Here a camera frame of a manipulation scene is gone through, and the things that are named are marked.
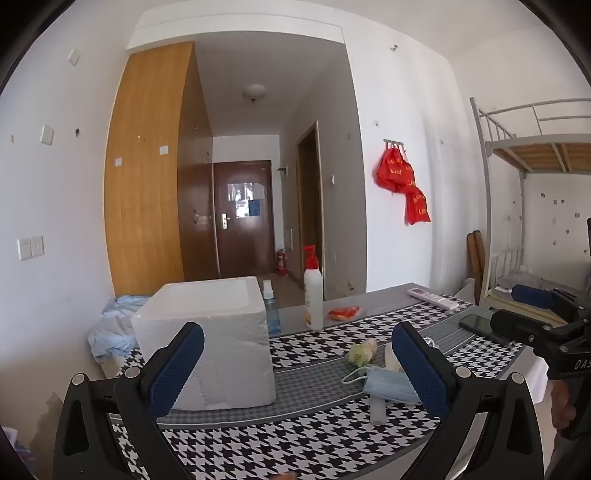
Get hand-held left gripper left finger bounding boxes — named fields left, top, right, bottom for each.
left=53, top=322, right=205, bottom=480

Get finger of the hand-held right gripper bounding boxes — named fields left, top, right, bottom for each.
left=490, top=310, right=557, bottom=346
left=512, top=285, right=583, bottom=320

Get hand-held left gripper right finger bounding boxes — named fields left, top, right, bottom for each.
left=392, top=322, right=544, bottom=480

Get green tissue packet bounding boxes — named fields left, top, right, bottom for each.
left=347, top=338, right=378, bottom=368

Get white foam box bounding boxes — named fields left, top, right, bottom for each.
left=130, top=276, right=277, bottom=411

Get person's right hand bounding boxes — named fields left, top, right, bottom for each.
left=551, top=377, right=576, bottom=432

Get black smartphone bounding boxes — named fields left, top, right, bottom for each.
left=458, top=312, right=509, bottom=346

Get blue face mask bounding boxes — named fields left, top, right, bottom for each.
left=342, top=364, right=422, bottom=406

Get leaning wooden boards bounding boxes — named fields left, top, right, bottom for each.
left=466, top=230, right=485, bottom=305

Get white remote control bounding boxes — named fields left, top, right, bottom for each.
left=407, top=287, right=459, bottom=310

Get light blue crumpled cloth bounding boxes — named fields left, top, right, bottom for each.
left=88, top=295, right=153, bottom=365

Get blue spray bottle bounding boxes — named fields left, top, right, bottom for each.
left=262, top=279, right=282, bottom=337

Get houndstooth tablecloth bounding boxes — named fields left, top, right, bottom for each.
left=106, top=281, right=550, bottom=480

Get white lotion bottle red pump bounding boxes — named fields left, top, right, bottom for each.
left=302, top=245, right=324, bottom=332

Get grey metal bunk bed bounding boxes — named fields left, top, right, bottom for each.
left=469, top=97, right=591, bottom=326

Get red cloth bag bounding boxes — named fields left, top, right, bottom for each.
left=375, top=145, right=415, bottom=192
left=405, top=185, right=431, bottom=225

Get brown entrance door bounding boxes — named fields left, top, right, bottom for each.
left=212, top=160, right=276, bottom=278

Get wooden wardrobe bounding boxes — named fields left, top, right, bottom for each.
left=104, top=41, right=220, bottom=296

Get wooden side door frame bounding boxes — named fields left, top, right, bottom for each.
left=295, top=121, right=326, bottom=301

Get double white wall socket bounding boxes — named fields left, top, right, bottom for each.
left=17, top=236, right=44, bottom=260

